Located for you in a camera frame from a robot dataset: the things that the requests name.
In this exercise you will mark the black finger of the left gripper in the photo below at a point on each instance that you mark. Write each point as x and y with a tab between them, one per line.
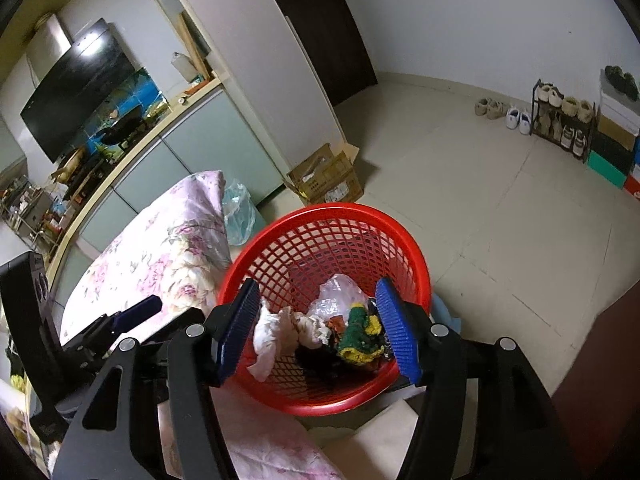
139	313

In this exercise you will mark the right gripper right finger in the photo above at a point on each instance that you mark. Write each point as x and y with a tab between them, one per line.
430	356

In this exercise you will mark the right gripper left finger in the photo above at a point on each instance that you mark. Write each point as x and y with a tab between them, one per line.
201	358

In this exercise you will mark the white plastic bag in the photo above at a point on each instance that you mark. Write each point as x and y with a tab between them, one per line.
275	335

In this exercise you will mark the green yellow scrub sponge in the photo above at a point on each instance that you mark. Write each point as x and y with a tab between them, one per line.
363	341

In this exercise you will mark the white tissue wad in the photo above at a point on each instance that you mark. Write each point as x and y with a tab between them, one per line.
313	333

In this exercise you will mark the black plastic bag trash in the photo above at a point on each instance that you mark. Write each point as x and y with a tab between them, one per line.
324	369

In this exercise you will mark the pink floral quilt cover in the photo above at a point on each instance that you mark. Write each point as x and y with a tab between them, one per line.
177	249

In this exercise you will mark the metal spice rack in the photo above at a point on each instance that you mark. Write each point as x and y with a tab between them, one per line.
23	207

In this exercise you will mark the red plastic mesh basket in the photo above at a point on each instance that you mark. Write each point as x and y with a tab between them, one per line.
320	260

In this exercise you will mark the blue plastic bag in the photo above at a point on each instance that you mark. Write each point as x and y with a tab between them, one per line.
238	216

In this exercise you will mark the golden pan on stove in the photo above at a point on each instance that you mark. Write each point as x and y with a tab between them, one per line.
69	165

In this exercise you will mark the black wok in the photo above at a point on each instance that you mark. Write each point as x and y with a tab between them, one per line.
122	130

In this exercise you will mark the cardboard box on floor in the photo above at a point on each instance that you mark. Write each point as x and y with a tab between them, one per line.
326	177

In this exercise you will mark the black range hood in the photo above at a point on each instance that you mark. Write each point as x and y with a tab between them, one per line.
74	87

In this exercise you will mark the white sneakers pair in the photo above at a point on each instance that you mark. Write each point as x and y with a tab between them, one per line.
520	120

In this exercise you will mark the beige slippers pair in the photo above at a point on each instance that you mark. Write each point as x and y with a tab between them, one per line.
490	108

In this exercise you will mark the black shoe rack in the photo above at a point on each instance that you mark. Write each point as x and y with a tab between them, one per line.
563	120

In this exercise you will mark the white plastic jug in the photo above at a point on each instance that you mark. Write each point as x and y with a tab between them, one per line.
185	67

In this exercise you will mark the stacked coloured boxes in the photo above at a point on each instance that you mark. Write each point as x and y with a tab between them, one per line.
614	145

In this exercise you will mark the wooden cutting board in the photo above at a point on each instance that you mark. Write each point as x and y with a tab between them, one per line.
192	48

